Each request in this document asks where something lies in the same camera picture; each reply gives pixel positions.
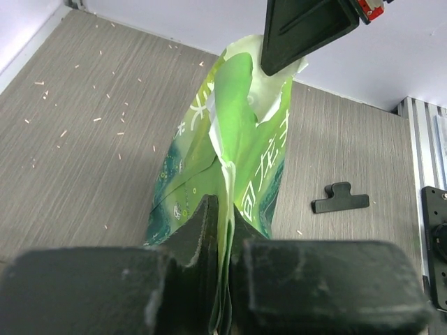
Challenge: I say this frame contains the green cat litter bag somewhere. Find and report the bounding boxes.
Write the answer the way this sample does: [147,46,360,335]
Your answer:
[145,35,307,334]

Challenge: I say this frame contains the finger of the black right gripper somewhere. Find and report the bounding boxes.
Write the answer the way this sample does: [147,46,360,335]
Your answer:
[261,0,360,76]

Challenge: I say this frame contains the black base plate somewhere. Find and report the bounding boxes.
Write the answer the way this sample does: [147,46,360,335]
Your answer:
[421,186,446,313]

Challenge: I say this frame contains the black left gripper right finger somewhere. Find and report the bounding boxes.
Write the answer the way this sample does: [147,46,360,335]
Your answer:
[230,213,433,334]

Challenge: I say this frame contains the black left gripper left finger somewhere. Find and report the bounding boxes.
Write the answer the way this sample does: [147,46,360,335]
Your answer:
[1,195,218,334]

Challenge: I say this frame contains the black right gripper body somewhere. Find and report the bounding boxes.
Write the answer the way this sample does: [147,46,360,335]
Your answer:
[352,0,393,24]

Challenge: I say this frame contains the black bag clip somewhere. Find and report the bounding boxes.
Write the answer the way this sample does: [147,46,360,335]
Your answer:
[311,181,369,214]

